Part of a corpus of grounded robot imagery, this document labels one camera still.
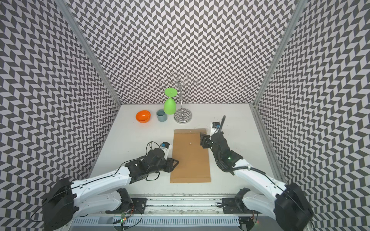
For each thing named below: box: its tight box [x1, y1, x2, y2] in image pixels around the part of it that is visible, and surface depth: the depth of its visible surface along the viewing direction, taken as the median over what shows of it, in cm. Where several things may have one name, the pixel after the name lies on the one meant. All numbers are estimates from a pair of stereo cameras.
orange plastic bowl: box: [135, 110, 151, 124], surface depth 107 cm
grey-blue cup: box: [156, 108, 168, 122], surface depth 109 cm
